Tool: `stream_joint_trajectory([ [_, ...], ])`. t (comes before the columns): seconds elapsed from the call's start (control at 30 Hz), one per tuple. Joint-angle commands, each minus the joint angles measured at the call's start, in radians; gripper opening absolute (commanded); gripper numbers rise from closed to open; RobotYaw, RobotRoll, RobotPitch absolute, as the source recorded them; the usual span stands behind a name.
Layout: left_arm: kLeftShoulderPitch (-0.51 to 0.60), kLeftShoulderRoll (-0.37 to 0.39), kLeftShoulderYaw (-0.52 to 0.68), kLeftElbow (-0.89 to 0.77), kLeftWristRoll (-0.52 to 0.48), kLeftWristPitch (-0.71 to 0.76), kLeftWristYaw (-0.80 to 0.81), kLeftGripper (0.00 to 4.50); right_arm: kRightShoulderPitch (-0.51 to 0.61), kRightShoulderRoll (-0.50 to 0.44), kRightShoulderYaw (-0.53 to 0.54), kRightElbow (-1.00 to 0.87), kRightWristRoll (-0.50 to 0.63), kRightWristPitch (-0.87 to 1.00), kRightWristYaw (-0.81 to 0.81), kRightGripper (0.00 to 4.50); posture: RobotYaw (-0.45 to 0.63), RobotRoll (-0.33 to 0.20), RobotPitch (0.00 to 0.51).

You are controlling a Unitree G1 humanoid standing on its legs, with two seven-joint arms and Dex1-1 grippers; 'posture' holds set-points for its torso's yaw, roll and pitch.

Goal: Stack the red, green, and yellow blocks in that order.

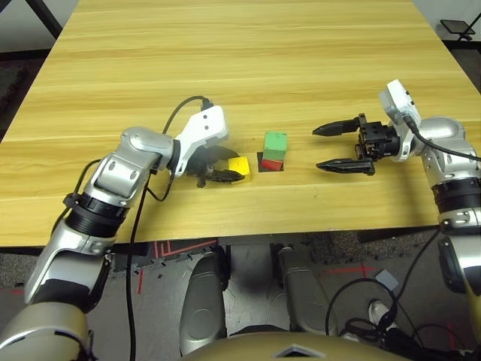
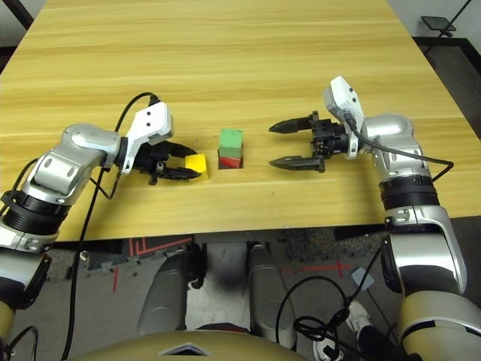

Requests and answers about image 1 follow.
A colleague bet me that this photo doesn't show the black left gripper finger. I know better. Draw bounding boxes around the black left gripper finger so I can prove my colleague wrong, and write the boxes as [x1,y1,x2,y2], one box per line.
[213,145,242,163]
[205,168,245,184]

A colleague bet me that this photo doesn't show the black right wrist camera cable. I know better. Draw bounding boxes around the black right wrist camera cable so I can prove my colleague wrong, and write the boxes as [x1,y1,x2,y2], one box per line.
[402,114,481,162]

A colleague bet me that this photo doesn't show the tan robot torso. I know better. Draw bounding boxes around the tan robot torso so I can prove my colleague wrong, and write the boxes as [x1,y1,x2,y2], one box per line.
[0,302,410,361]

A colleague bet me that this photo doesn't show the silver robot leg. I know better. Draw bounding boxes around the silver robot leg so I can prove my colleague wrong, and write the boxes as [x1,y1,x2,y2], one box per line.
[280,246,339,335]
[179,250,228,356]

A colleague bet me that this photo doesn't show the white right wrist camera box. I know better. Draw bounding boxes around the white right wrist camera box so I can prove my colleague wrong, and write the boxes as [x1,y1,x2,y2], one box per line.
[377,78,424,162]

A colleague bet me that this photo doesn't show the yellow block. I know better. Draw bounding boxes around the yellow block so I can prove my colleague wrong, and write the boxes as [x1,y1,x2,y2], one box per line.
[227,156,252,184]

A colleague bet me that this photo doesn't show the black square table marker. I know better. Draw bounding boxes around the black square table marker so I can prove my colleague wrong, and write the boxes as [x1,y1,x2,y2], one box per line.
[256,151,286,174]

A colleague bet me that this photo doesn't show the black left wrist camera cable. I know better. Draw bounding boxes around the black left wrist camera cable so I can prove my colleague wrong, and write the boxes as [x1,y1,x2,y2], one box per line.
[126,96,215,361]

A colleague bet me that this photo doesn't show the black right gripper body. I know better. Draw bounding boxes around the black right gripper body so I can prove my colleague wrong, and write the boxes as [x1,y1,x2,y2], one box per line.
[355,112,401,162]

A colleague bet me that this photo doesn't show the silver left robot leg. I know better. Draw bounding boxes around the silver left robot leg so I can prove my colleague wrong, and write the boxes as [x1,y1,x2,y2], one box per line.
[179,250,228,356]

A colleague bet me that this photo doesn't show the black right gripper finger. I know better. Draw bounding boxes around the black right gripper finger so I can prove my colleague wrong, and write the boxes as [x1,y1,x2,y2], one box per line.
[312,117,362,138]
[316,158,377,177]

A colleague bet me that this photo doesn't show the black floor cable bundle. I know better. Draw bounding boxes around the black floor cable bundle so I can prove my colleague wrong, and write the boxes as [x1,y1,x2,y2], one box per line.
[325,278,467,358]

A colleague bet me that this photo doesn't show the grey paper tag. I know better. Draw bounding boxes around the grey paper tag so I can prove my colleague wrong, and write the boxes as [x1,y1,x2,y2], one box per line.
[374,268,399,290]

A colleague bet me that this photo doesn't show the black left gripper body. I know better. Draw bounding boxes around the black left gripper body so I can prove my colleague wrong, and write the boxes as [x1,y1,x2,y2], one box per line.
[186,144,223,189]

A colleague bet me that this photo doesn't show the silver right robot leg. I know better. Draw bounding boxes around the silver right robot leg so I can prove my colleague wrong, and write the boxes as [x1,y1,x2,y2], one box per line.
[280,246,339,335]

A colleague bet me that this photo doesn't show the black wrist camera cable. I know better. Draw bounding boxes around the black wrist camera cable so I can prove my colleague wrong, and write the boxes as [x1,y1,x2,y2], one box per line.
[126,96,215,361]
[402,114,481,162]

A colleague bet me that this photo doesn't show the black plate on stand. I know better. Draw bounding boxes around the black plate on stand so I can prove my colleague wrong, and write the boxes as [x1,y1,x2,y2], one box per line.
[439,14,481,42]

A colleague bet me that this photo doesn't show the green block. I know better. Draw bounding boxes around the green block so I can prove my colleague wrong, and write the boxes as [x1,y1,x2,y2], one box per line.
[262,131,289,162]

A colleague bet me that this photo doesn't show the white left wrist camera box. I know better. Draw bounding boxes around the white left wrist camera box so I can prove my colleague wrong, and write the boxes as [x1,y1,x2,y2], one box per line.
[173,105,230,178]

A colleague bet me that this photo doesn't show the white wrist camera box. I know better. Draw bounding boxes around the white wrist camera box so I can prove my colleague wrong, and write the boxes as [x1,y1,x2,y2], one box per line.
[377,78,424,162]
[173,105,230,178]

